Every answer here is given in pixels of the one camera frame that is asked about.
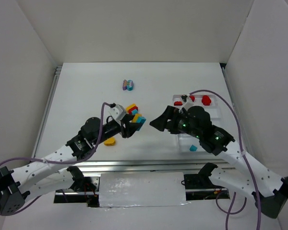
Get yellow and teal lego stack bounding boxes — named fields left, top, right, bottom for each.
left=132, top=114, right=146, bottom=124

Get red flower lego piece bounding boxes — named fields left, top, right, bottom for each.
left=202, top=95, right=212, bottom=106

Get small teal lego brick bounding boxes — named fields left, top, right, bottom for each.
left=189, top=145, right=197, bottom=152

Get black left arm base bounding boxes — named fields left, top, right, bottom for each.
left=54, top=166, right=100, bottom=207

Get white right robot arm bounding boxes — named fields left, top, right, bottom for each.
left=150, top=106, right=288, bottom=219

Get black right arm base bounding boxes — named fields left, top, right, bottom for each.
left=180, top=174, right=229, bottom=201

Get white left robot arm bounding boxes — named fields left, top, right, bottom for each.
left=0, top=113, right=143, bottom=216

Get yellow red teal lego stack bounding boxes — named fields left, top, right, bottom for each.
left=126, top=104, right=139, bottom=115

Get white sorting tray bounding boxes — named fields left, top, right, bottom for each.
left=173, top=94, right=233, bottom=155

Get yellow round lego piece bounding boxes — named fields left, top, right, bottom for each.
left=104, top=137, right=116, bottom=146

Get pastel flower lego stack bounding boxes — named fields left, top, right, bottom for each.
left=122, top=80, right=134, bottom=91

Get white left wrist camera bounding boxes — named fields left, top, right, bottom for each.
left=108, top=104, right=126, bottom=122

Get aluminium table frame rails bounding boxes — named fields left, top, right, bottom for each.
left=33, top=62, right=238, bottom=175

